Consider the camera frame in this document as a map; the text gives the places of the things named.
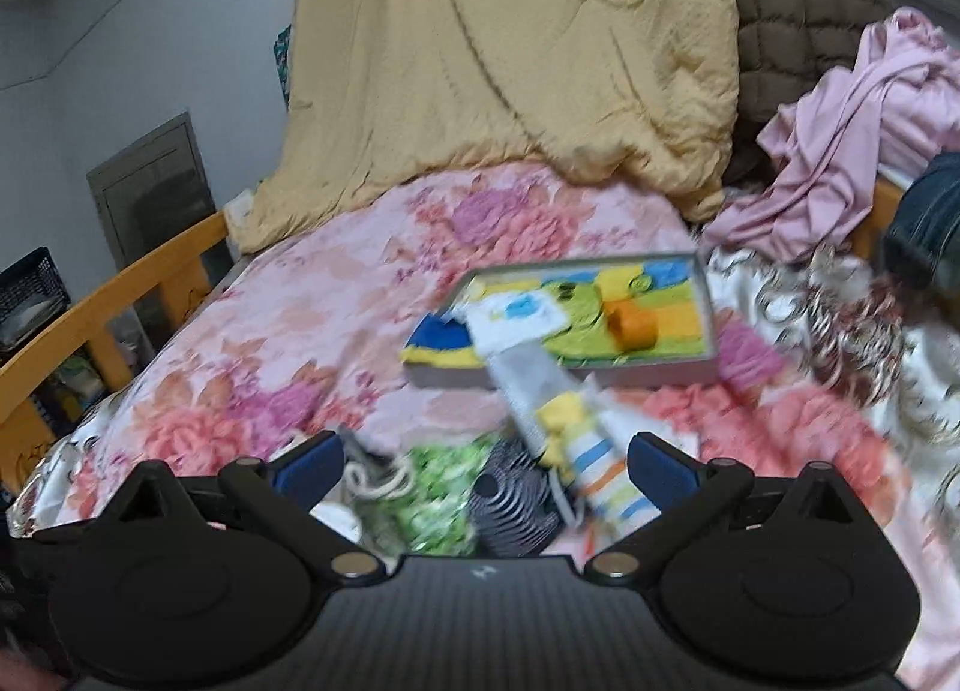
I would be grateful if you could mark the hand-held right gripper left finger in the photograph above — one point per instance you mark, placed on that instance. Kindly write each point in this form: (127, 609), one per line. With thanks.
(307, 470)

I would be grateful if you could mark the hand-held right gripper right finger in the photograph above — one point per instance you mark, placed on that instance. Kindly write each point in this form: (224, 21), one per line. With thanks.
(660, 470)

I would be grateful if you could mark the striped multicolour sock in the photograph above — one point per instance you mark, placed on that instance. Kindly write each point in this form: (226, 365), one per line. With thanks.
(607, 473)

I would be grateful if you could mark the grey shallow box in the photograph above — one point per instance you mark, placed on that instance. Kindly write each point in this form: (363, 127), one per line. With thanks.
(675, 368)

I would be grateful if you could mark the green patterned cloth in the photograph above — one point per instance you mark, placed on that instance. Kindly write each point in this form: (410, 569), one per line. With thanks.
(435, 488)

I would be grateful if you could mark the orange cloth roll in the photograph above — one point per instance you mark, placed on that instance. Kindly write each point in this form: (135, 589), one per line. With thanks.
(631, 325)

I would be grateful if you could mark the black white striped sock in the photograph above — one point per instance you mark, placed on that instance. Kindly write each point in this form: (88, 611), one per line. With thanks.
(514, 503)

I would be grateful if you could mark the blue and yellow cloth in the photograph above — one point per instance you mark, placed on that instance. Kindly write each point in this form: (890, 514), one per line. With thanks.
(439, 346)

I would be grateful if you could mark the white cloth with blue print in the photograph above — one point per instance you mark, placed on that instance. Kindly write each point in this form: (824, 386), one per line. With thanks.
(517, 320)

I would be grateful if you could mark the black plastic crate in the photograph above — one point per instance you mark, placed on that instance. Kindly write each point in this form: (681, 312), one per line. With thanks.
(30, 286)

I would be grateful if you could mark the blue jeans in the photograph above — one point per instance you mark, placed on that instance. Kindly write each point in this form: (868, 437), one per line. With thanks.
(930, 211)

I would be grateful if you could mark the pink garment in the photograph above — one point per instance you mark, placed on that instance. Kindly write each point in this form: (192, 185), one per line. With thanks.
(840, 129)

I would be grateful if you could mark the teal patterned cloth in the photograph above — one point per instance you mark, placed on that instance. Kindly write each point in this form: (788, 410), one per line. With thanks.
(283, 65)

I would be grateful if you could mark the yellow quilted blanket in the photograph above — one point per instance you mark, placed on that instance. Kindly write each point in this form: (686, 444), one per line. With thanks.
(487, 61)

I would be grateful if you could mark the brown quilted jacket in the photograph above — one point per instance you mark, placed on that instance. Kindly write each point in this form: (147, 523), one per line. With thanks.
(795, 9)

